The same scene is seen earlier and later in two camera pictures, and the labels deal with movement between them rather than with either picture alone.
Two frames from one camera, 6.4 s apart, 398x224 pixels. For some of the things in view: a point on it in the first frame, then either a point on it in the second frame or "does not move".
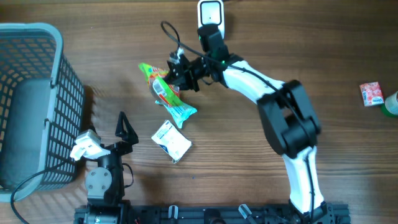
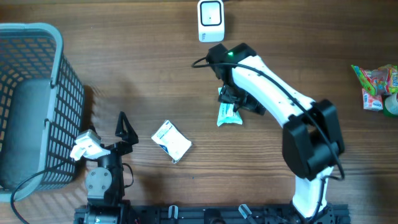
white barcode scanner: x=211 y=12 does not move
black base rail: x=229 y=214 does not move
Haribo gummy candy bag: x=168 y=93 to x=380 y=81
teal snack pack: x=179 y=112 to x=226 y=114
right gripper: x=183 y=74 to x=250 y=103
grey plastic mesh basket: x=41 y=110 does not move
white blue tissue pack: x=172 y=140 does not move
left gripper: x=130 y=137 does not move
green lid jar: x=390 y=105 does not move
